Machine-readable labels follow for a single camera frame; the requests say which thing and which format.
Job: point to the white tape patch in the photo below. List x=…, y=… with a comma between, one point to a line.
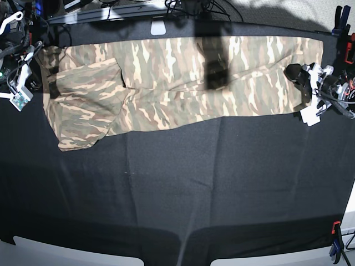
x=158, y=27

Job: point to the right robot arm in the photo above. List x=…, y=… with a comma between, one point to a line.
x=24, y=31

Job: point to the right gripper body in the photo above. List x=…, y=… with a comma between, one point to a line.
x=36, y=72

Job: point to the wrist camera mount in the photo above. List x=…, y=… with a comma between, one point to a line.
x=317, y=75
x=15, y=79

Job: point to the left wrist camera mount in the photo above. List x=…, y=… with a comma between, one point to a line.
x=317, y=75

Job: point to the orange clamp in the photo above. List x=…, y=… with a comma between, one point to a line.
x=349, y=53
x=337, y=243

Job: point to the orange clamp bottom right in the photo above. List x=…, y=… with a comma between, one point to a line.
x=337, y=243

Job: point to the black table cloth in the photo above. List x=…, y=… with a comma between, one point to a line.
x=227, y=187

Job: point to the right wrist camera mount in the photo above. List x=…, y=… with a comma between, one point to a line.
x=15, y=79

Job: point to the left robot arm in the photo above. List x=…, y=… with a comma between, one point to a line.
x=324, y=89

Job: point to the blue clamp top right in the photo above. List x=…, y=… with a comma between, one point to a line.
x=340, y=21

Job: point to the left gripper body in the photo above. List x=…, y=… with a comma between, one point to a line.
x=305, y=89

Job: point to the camouflage t-shirt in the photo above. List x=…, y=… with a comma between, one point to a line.
x=92, y=91

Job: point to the orange clamp top right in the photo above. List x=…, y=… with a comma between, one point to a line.
x=349, y=53

